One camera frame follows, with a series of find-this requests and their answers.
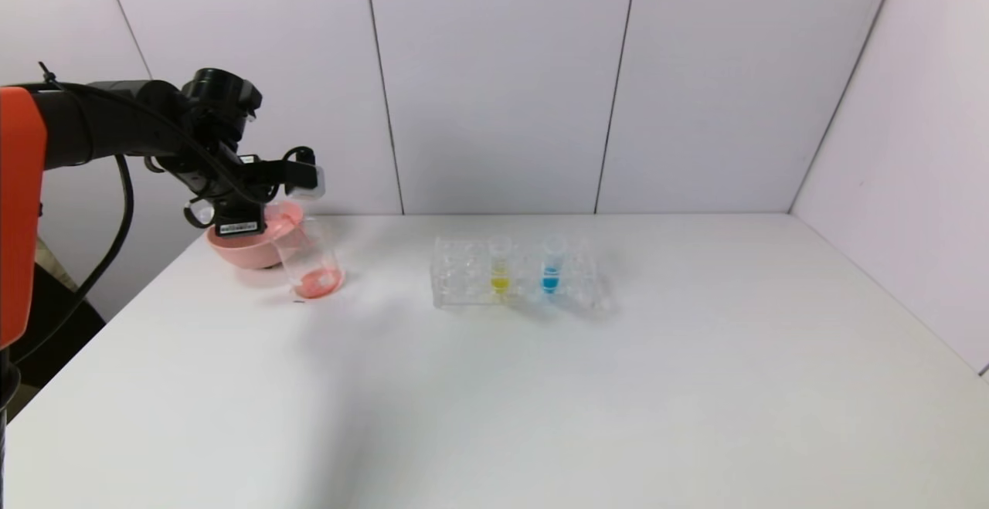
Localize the yellow pigment test tube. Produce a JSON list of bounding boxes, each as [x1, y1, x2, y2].
[[490, 236, 512, 298]]

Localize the clear acrylic test tube rack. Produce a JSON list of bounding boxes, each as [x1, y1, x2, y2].
[[430, 236, 616, 314]]

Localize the blue pigment test tube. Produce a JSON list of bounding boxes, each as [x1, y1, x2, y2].
[[540, 236, 563, 295]]

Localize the clear glass beaker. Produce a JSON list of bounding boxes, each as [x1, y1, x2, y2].
[[273, 218, 345, 300]]

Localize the pink plastic bowl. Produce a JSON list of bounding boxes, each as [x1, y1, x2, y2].
[[206, 200, 307, 270]]

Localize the black background furniture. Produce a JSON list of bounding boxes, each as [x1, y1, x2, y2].
[[15, 262, 106, 388]]

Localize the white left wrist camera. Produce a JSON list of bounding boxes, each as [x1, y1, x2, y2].
[[284, 148, 326, 201]]

